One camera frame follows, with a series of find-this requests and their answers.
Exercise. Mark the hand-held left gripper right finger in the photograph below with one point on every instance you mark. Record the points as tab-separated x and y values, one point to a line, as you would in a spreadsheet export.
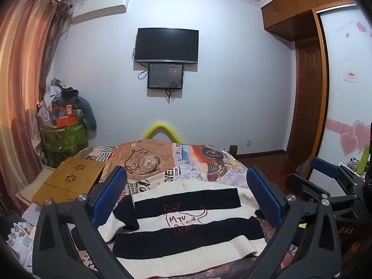
263	194

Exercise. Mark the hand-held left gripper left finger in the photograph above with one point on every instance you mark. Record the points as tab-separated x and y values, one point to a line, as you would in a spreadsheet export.
109	191

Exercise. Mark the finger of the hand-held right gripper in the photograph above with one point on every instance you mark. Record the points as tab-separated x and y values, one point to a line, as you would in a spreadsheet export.
325	167
302	183

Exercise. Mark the black and white striped sweater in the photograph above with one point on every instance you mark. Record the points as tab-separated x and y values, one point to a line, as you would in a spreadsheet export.
189	197

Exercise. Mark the pile of clothes and paper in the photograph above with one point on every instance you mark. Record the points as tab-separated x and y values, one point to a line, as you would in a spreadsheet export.
52	96

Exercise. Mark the green bottle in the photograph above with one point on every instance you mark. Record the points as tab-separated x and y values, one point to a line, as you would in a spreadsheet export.
362	162

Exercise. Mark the wooden lap desk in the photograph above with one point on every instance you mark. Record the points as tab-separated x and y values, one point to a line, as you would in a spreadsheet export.
69	180

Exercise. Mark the white heart-patterned sliding door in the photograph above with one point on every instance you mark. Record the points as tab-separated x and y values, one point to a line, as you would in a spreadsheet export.
340	107

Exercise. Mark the printed blanket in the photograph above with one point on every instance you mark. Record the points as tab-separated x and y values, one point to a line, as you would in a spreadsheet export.
203	162

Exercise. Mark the brown wooden door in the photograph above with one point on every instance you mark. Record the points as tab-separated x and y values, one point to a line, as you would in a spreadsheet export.
308	93

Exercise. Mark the orange box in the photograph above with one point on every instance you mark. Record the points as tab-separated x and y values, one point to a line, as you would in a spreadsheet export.
66	121

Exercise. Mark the grey plush cloth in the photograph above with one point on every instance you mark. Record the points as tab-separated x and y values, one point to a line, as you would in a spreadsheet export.
87	112

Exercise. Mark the yellow foam tube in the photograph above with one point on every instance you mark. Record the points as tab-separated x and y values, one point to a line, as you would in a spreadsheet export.
159	125

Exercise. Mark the small red box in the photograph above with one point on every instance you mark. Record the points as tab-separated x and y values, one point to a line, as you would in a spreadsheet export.
69	110

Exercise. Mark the small red and white sticker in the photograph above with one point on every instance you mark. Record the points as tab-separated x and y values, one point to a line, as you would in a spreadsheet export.
351	76

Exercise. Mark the pile of papers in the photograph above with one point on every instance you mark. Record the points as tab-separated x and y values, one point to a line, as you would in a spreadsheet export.
20	238

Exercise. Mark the striped pink curtain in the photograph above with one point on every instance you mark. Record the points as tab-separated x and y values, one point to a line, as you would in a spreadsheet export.
20	78

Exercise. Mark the wooden wardrobe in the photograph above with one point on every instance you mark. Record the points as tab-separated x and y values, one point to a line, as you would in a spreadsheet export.
290	8

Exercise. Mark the white air conditioner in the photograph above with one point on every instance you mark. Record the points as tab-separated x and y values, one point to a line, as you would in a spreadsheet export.
98	7

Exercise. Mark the wooden bed post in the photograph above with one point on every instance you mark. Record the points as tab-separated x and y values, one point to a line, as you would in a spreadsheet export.
234	151

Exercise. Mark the small black wall monitor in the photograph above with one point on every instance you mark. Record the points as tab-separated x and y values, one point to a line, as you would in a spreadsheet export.
165	75

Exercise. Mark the black wall television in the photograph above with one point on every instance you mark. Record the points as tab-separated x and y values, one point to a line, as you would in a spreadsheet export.
167	45

